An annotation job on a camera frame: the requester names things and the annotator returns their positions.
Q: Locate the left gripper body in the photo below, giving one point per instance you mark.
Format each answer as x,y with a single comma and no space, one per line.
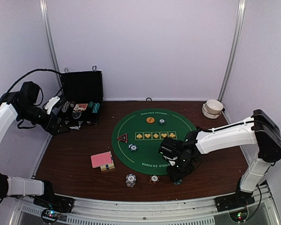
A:
50,129

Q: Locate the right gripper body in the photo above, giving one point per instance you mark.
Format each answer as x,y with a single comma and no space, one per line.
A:
183,168

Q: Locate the green blue chip stack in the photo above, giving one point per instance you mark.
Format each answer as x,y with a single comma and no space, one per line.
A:
178,182

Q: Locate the brown chip stack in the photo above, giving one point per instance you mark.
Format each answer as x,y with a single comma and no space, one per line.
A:
153,179

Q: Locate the orange round button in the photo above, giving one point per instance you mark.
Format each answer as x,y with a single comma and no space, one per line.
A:
150,120

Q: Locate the triangular black red button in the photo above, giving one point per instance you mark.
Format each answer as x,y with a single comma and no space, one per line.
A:
123,138

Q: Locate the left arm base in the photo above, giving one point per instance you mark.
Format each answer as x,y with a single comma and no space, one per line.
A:
57,203

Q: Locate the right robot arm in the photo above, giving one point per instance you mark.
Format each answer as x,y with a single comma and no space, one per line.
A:
258,129

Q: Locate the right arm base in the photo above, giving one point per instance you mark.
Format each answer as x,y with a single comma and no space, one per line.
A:
233,201

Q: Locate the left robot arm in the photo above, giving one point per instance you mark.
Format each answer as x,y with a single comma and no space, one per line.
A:
15,108

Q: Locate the clear dealer button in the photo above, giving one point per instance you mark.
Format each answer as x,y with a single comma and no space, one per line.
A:
76,114

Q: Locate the blue white chips in case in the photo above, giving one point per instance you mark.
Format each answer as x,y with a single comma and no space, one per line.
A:
65,107

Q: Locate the red card deck in case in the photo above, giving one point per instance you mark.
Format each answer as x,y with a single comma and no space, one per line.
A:
80,107

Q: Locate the green blue chips in case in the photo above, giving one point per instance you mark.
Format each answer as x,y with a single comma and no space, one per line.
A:
91,105

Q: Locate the black poker case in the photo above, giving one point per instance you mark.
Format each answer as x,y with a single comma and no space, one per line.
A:
82,87

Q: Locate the teal chip row in case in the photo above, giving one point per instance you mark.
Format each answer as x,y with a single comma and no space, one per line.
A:
96,107

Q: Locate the white saucer dish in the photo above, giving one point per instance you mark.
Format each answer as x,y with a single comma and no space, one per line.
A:
209,115

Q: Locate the pink playing card deck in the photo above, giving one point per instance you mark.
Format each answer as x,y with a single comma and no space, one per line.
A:
100,159

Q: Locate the round green poker mat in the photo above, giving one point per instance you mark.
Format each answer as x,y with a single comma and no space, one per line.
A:
148,138

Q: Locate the white bowl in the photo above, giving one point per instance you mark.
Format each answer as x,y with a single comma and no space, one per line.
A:
214,106

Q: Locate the blue white chip stack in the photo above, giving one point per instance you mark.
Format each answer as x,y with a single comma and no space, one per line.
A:
130,180

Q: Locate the clear card box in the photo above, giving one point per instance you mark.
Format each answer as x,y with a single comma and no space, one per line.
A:
107,166

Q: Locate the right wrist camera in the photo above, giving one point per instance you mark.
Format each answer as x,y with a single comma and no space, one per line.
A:
170,148

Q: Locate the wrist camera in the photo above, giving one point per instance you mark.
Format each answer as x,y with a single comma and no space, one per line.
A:
170,148
31,90

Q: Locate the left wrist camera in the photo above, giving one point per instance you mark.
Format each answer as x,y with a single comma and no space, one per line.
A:
31,90

